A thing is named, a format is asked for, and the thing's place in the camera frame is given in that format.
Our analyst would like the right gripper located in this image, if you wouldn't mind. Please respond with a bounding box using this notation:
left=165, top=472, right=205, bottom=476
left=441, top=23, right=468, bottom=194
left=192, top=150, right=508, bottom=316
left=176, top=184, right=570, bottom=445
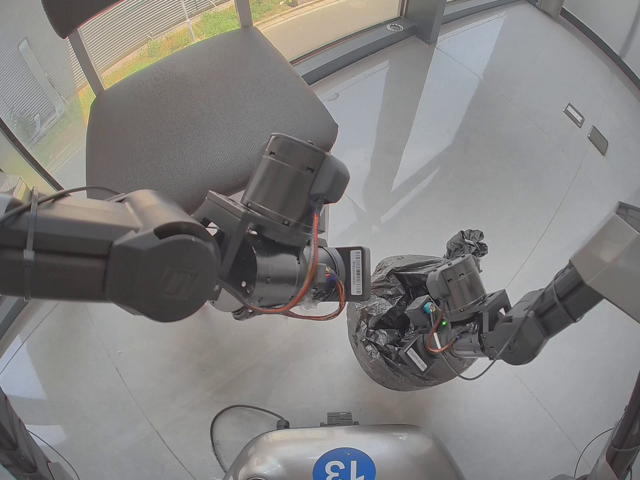
left=397, top=334, right=484, bottom=377

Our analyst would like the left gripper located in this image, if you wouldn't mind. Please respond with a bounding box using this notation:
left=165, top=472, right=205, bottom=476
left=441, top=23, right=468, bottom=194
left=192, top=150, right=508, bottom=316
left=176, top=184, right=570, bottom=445
left=220, top=240, right=373, bottom=317

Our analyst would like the black plastic bag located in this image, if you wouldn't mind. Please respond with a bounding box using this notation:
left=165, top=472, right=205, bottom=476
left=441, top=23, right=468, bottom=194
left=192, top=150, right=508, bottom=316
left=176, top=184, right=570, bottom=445
left=346, top=253, right=483, bottom=392

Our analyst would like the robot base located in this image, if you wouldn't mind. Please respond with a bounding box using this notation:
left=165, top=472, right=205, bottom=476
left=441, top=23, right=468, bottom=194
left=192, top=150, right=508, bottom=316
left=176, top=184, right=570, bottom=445
left=227, top=410, right=468, bottom=480

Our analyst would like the crumpled black plastic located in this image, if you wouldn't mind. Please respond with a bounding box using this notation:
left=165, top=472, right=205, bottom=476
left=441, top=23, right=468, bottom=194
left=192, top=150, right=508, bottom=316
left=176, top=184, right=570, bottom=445
left=444, top=228, right=489, bottom=272

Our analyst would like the grey padded chair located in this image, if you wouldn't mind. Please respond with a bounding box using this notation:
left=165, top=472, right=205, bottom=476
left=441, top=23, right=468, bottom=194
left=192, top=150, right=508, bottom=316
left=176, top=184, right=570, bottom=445
left=40, top=0, right=339, bottom=246

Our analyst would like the window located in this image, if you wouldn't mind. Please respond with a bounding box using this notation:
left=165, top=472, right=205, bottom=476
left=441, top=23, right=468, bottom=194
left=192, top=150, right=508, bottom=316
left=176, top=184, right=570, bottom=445
left=0, top=0, right=640, bottom=194

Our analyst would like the black cable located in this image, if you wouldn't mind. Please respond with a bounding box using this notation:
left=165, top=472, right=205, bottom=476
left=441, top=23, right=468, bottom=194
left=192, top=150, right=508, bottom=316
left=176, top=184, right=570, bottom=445
left=210, top=405, right=292, bottom=474
left=456, top=355, right=504, bottom=381

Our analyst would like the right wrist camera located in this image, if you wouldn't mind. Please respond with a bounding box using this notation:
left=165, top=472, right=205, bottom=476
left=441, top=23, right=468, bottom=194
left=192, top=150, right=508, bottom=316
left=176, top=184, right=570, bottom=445
left=405, top=295, right=442, bottom=330

